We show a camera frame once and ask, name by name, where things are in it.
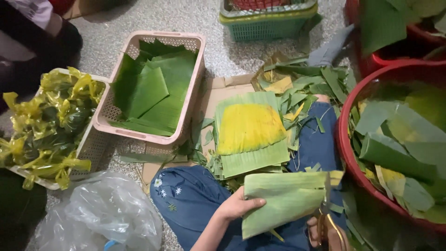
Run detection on pile of banana leaves in basin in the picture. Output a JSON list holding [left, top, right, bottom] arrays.
[[347, 82, 446, 225]]

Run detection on pink plastic basket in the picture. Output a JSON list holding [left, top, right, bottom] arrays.
[[92, 30, 206, 145]]

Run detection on gold handled scissors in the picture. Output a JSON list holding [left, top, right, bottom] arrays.
[[315, 174, 348, 251]]

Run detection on person's blue embroidered jeans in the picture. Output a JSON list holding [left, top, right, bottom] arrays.
[[150, 101, 348, 251]]

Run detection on flat brown cardboard sheet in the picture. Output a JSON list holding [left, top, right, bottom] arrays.
[[140, 73, 259, 194]]

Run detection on person's right hand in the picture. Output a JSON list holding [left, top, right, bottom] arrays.
[[307, 214, 350, 251]]

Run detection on stack of green plastic baskets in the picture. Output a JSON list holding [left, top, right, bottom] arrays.
[[219, 0, 318, 42]]

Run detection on large red plastic basin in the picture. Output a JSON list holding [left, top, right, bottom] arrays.
[[335, 59, 446, 235]]

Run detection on grey cloth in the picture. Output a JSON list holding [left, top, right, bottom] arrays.
[[307, 24, 355, 67]]

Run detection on heap of banana leaf scraps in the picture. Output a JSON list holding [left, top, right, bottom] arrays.
[[257, 57, 357, 151]]

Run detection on large green banana leaves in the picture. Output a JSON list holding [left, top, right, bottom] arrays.
[[359, 0, 446, 56]]

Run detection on clear plastic bag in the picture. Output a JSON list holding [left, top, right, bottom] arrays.
[[34, 170, 163, 251]]

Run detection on white plastic basket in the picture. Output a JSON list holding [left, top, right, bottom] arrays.
[[6, 68, 114, 191]]

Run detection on stack of cut banana leaves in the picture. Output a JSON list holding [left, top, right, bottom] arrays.
[[212, 91, 292, 181]]

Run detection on person's left hand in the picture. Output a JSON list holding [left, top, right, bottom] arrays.
[[215, 186, 267, 224]]

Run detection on green banana leaf piece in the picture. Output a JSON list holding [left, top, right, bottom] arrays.
[[241, 170, 345, 240]]

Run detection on small red plastic basin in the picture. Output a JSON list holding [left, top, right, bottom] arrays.
[[344, 0, 446, 78]]

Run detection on brown cardboard box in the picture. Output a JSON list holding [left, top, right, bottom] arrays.
[[62, 0, 130, 20]]

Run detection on green banana leaves lining basket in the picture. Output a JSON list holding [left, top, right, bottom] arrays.
[[108, 38, 198, 137]]

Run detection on heap of yellow wrapped leaf parcels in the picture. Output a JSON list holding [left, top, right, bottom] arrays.
[[0, 66, 106, 191]]

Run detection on yellowed banana leaf sheet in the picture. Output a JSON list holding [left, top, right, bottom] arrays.
[[217, 103, 287, 156]]

